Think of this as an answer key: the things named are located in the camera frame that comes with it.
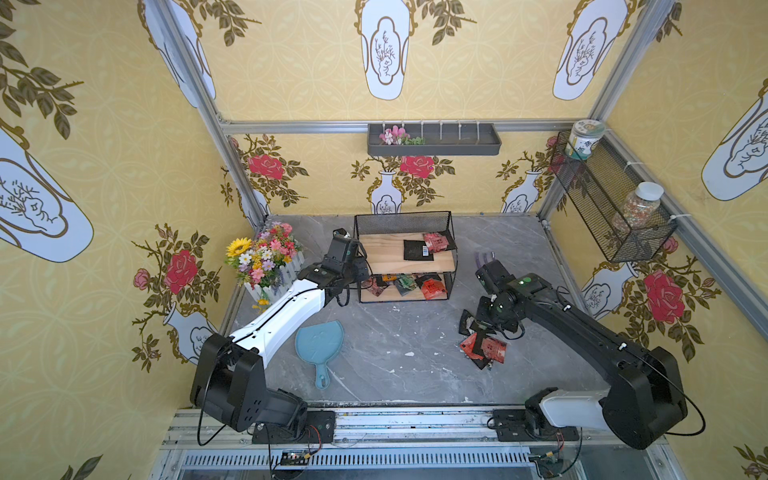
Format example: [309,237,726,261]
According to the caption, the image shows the shelf dark red bag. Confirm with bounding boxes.
[361,275,389,297]

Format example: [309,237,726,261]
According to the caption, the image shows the pink artificial flowers in tray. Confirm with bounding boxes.
[379,125,425,145]

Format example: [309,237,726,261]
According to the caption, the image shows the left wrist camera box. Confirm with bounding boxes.
[322,228,358,274]

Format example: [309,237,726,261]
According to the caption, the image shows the flower bouquet white fence planter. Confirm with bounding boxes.
[225,222,305,311]

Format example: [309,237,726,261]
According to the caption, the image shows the pink earl grey tea bag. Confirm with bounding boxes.
[423,232,451,254]

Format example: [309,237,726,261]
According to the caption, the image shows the white patterned lidded jar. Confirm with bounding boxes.
[564,119,606,160]

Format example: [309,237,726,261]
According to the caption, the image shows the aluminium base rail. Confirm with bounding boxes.
[150,404,685,479]

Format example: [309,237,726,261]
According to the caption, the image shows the clear jar white lid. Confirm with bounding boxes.
[612,182,665,233]

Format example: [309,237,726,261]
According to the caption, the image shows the grey wall-mounted tray shelf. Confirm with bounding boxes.
[367,120,502,157]

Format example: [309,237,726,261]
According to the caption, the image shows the black wire wall basket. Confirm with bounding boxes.
[550,131,677,263]

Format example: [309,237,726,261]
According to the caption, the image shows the black tea bag barcode back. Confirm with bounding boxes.
[403,240,434,261]

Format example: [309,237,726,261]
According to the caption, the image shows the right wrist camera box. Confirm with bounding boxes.
[475,260,516,295]

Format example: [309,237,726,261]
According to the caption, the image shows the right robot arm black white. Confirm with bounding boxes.
[475,261,696,450]

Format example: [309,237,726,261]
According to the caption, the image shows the black wire two-tier shelf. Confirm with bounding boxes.
[354,211,458,303]

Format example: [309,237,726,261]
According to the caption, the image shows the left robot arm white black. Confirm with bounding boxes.
[190,256,370,438]

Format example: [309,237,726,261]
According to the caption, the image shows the purple garden fork pink handle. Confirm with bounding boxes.
[474,251,496,269]

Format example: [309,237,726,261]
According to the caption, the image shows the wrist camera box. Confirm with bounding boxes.
[475,260,516,295]
[322,228,358,274]

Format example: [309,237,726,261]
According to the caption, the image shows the small circuit board with wires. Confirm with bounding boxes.
[277,450,313,469]

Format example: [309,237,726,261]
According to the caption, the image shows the light blue leaf-shaped tray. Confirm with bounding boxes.
[294,321,345,390]

